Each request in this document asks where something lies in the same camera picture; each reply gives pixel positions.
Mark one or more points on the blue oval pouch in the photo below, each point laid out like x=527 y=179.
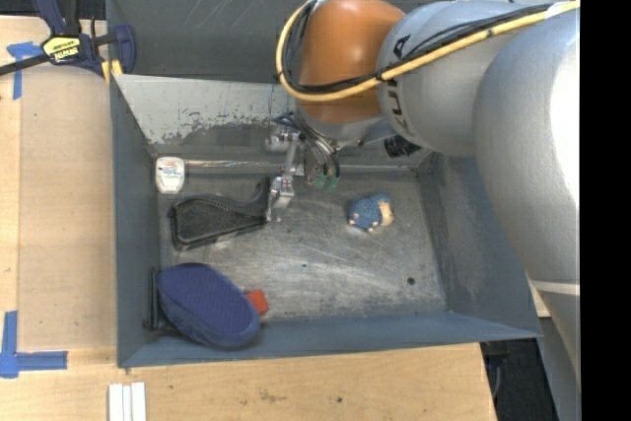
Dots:
x=207 y=305

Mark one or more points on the blue toy hedgehog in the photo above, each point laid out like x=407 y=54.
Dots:
x=369 y=212

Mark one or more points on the black cylinder on white bracket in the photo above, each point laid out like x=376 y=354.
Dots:
x=400 y=146

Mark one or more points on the red small block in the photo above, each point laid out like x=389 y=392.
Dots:
x=258 y=301

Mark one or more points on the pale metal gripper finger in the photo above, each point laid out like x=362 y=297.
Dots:
x=274 y=199
x=287 y=196

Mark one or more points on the grey metal bin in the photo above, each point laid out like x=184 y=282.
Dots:
x=320 y=261

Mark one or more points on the pale wood board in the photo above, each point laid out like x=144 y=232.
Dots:
x=64 y=212

